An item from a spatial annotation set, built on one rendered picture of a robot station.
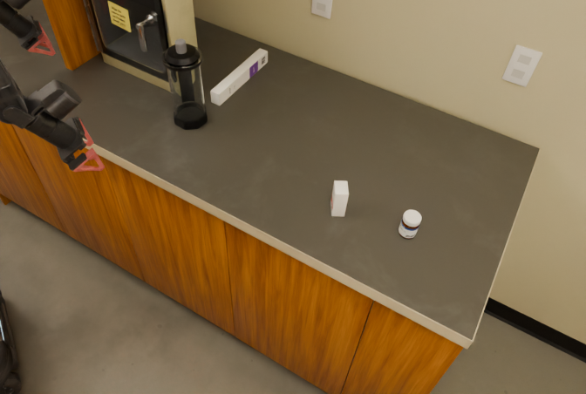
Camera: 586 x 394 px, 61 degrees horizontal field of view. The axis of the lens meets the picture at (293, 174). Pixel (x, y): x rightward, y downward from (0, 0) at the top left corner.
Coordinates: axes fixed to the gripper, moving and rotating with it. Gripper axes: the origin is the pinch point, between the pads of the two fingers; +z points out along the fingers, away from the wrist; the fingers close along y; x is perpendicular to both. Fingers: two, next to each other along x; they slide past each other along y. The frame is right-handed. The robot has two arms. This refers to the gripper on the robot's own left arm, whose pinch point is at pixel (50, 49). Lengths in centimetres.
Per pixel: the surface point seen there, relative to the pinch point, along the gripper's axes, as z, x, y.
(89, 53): 13.7, -4.9, 6.8
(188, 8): 6.7, -40.4, -20.5
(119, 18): 1.5, -22.7, -9.8
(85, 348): 77, 77, -41
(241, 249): 40, -8, -74
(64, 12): -2.8, -10.5, 4.8
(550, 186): 85, -93, -101
